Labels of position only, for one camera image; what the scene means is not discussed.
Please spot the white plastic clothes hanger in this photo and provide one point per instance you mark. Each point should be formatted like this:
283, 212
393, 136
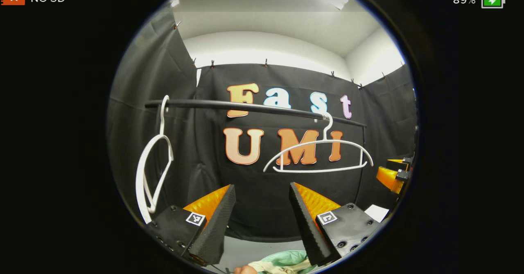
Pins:
163, 120
319, 171

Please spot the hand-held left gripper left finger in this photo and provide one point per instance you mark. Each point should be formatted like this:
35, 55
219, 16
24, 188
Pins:
213, 233

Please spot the black backdrop cloth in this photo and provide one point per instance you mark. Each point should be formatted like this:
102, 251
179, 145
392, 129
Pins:
262, 200

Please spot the cream button-up shirt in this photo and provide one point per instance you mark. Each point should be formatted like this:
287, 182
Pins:
266, 267

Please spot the mint green laundry hamper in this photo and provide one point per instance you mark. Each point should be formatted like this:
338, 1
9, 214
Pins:
286, 257

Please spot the white flat panel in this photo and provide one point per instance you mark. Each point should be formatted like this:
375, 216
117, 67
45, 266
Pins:
376, 213

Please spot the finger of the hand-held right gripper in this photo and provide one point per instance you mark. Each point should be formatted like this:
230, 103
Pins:
399, 164
387, 177

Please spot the peach rounded object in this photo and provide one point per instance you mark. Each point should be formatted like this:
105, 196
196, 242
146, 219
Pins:
245, 270

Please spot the row of black clips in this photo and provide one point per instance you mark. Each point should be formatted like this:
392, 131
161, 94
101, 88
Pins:
265, 63

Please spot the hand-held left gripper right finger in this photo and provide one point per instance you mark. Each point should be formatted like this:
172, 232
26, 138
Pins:
305, 225

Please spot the black clothes rail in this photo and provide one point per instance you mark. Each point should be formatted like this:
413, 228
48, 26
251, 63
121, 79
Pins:
204, 103

